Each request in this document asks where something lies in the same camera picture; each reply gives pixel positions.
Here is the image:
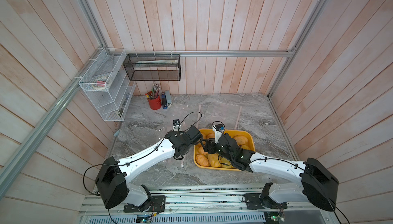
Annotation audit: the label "white wire shelf rack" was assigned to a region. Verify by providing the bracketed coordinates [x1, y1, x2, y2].
[79, 48, 136, 122]

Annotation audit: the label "tape roll on shelf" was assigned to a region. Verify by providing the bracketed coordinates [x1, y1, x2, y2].
[91, 76, 112, 91]

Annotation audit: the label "yellow potato front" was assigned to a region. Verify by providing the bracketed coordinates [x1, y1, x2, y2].
[207, 153, 222, 168]

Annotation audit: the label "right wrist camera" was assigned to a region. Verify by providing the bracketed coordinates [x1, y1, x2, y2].
[212, 122, 225, 144]

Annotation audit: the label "brown potato front left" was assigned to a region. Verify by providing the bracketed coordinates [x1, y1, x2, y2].
[195, 154, 210, 167]

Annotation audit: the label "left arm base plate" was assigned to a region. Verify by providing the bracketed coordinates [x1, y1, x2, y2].
[123, 185, 166, 214]

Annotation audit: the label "blue black stapler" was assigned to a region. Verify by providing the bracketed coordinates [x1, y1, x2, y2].
[161, 92, 168, 109]

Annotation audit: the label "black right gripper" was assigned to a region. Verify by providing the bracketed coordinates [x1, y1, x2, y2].
[200, 137, 234, 164]

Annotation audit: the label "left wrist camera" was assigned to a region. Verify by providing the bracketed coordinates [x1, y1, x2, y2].
[173, 119, 181, 131]

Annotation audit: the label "red pen cup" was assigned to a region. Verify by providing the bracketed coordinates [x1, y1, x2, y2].
[147, 96, 162, 110]

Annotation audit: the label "clear zipper bag pink zip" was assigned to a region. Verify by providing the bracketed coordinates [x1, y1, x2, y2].
[155, 119, 203, 160]

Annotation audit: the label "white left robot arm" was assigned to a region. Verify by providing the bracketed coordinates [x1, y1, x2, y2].
[95, 126, 203, 211]

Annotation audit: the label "brown potato back right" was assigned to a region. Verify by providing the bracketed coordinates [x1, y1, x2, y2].
[234, 135, 249, 146]

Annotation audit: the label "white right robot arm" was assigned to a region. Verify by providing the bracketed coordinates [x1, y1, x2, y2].
[201, 133, 339, 212]

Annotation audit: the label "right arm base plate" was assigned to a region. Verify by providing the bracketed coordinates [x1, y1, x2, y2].
[244, 183, 288, 210]

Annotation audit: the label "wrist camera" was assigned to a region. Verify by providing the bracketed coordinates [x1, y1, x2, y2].
[173, 119, 181, 131]
[212, 122, 225, 144]

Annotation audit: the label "clear zipper bag pink dots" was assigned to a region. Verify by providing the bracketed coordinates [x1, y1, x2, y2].
[197, 101, 242, 129]

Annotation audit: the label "brown potato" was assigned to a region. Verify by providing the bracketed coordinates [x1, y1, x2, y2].
[195, 154, 210, 167]
[234, 135, 249, 146]

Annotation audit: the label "yellow plastic tray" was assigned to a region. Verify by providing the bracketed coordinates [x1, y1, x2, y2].
[193, 129, 255, 171]

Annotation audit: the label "black mesh wall basket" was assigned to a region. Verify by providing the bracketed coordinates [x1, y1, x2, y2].
[123, 54, 182, 81]

